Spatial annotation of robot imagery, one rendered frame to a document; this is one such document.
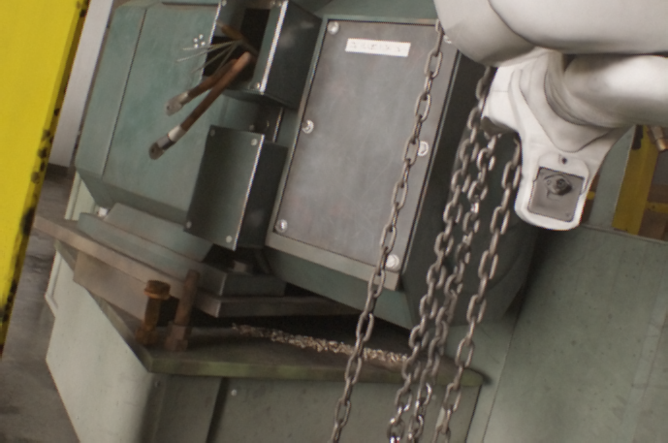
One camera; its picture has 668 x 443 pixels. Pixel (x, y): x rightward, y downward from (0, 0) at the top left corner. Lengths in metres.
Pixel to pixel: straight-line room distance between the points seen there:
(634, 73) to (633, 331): 0.83
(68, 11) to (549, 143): 0.45
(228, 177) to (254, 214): 0.06
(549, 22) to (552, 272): 0.95
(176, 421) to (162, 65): 0.57
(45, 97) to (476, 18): 0.46
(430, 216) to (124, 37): 0.69
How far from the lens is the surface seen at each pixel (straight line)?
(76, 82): 6.66
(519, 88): 0.44
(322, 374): 0.94
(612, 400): 1.10
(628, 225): 2.79
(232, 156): 0.83
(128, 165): 1.11
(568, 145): 0.43
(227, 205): 0.82
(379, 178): 0.76
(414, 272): 0.75
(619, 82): 0.28
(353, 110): 0.80
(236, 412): 0.95
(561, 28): 0.24
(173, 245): 0.97
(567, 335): 1.14
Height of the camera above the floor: 0.55
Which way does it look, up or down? level
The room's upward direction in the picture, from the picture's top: 15 degrees clockwise
